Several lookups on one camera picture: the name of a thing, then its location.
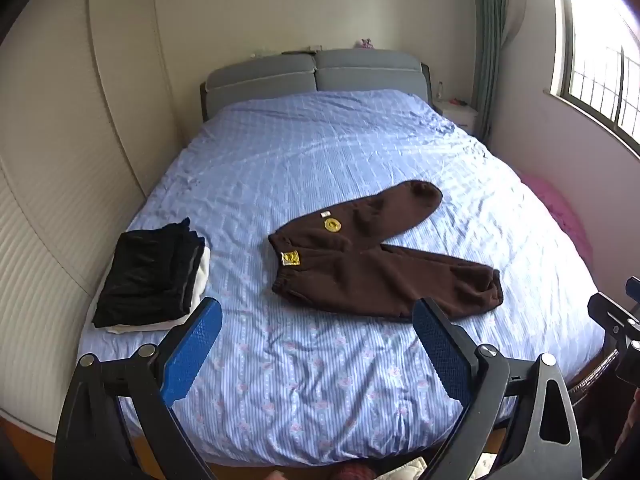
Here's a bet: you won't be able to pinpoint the folded white cloth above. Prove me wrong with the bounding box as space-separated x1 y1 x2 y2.
102 245 211 336

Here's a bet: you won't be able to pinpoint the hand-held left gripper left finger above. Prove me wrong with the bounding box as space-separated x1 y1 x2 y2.
52 297 223 480

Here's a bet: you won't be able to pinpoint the folded black clothes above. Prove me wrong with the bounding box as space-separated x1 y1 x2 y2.
92 217 206 329

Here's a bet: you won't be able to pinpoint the pink blanket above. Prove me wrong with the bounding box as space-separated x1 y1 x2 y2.
517 170 594 291

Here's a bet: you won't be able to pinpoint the white quilted cloth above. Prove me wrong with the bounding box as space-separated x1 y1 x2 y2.
385 455 442 480

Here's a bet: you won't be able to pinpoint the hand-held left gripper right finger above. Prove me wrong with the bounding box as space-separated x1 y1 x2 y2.
411 297 583 480

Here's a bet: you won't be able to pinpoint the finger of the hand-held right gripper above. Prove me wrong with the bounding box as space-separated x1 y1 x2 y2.
614 332 640 386
587 276 640 333

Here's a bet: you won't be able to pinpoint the brown pants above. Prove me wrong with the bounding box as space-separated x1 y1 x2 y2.
268 178 504 322

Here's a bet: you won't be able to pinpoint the blue striped bed sheet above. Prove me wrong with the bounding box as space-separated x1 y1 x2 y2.
77 89 608 468

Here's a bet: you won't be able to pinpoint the red cloth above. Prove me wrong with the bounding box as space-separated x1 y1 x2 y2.
332 464 376 480

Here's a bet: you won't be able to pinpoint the white nightstand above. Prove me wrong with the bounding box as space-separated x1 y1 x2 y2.
432 99 476 136

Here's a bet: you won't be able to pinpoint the green curtain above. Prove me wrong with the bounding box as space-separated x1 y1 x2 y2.
470 0 511 143

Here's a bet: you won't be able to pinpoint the window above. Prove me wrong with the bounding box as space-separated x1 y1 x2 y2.
547 0 640 156

